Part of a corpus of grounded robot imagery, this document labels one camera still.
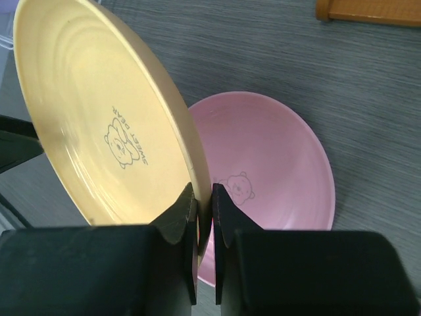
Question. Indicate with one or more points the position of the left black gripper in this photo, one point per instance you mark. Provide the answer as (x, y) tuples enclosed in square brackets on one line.
[(18, 142)]

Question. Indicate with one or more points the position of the pink plate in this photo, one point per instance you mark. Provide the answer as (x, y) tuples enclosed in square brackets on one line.
[(269, 160)]

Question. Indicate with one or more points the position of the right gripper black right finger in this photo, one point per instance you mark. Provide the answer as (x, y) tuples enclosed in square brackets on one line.
[(303, 272)]

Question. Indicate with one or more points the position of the orange wooden shelf rack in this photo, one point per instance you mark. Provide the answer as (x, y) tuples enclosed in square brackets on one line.
[(390, 12)]

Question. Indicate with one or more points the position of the yellow plate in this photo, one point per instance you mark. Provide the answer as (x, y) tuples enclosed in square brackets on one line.
[(110, 119)]

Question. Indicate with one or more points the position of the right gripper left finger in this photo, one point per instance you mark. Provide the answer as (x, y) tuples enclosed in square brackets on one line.
[(145, 269)]

